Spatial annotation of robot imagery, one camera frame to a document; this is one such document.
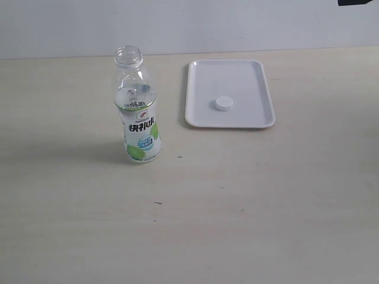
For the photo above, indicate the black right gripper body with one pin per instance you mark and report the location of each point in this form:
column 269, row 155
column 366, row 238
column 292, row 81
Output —
column 343, row 3

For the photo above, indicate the white bottle cap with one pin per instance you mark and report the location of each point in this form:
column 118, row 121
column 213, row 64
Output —
column 223, row 103

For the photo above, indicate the clear plastic water bottle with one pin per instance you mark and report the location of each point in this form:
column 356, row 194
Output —
column 135, row 99

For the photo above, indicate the white rectangular tray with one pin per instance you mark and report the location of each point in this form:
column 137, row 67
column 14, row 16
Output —
column 242, row 80

